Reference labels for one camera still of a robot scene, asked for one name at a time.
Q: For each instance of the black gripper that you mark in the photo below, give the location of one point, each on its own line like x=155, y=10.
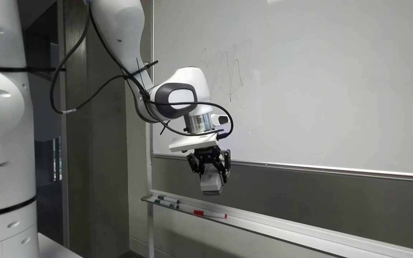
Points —
x=210, y=155

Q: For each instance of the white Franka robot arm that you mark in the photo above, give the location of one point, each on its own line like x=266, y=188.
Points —
x=6, y=144

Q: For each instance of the white whiteboard pen tray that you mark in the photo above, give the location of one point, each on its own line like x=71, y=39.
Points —
x=287, y=230

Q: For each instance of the large whiteboard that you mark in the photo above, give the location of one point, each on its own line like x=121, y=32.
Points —
x=312, y=80

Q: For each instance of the red capped marker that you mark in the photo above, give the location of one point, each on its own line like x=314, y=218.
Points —
x=200, y=212

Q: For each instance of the green capped marker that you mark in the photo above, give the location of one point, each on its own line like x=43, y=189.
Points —
x=168, y=198
x=167, y=204

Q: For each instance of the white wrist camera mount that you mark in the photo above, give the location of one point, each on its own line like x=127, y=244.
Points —
x=193, y=142

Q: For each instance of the white whiteboard stand frame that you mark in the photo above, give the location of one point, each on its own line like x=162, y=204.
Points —
x=150, y=230

